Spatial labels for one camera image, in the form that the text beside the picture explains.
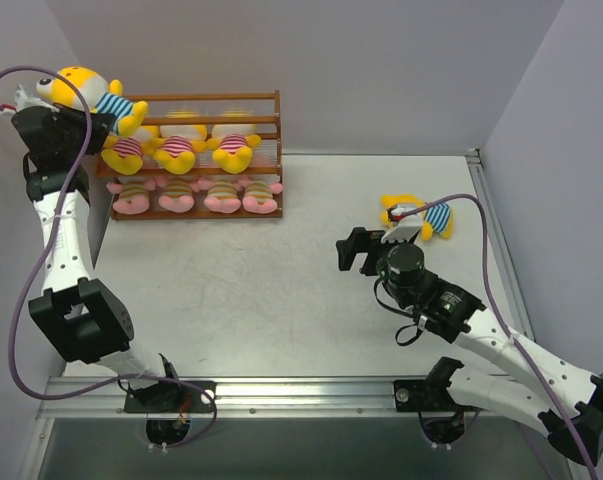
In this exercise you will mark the yellow plush red stripes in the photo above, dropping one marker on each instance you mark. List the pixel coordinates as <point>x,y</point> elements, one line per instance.
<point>126,155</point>
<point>232,145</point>
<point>178,145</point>

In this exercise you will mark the aluminium front rail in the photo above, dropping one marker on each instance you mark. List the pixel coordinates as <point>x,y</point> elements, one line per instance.
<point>254,398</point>

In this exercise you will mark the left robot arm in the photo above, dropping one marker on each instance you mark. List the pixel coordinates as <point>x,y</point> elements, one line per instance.
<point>81,318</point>

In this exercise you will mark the yellow plush blue stripes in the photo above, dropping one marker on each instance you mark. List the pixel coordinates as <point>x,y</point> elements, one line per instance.
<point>100,95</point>

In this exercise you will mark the wooden three-tier shelf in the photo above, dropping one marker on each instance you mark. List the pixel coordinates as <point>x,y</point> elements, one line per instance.
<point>261,108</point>

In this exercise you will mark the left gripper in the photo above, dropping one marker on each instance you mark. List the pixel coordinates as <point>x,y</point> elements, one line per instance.
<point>86,132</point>

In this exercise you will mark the pink plush orange stripes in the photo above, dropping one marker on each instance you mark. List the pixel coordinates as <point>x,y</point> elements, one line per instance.
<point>221,194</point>
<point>132,195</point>

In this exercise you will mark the pink plush blue stripes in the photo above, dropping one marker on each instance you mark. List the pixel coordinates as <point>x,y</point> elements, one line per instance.
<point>259,193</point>

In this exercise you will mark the yellow plush red stripes top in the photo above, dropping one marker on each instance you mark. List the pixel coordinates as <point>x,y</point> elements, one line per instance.
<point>178,145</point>

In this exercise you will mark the aluminium rail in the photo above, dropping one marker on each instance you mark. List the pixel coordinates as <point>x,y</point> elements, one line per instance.
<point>254,398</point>
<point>499,246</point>

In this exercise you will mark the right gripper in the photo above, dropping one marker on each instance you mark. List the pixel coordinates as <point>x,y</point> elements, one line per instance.
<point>369,251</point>

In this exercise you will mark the aluminium right rail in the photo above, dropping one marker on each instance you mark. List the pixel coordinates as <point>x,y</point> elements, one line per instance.
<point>499,246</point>

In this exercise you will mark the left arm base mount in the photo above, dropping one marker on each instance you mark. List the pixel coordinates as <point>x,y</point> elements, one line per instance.
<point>164,397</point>

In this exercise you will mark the pink plush face-down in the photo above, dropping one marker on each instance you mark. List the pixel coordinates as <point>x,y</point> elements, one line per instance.
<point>177,193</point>

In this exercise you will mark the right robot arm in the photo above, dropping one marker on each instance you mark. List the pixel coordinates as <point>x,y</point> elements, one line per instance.
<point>542,391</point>

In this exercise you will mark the yellow plush red stripes front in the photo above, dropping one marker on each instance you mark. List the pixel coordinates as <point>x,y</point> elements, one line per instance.
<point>232,145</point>

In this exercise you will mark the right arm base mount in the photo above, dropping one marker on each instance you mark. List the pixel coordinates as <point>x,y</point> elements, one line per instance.
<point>410,396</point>

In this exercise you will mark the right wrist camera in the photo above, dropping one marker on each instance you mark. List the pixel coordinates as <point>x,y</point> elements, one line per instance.
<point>404,228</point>

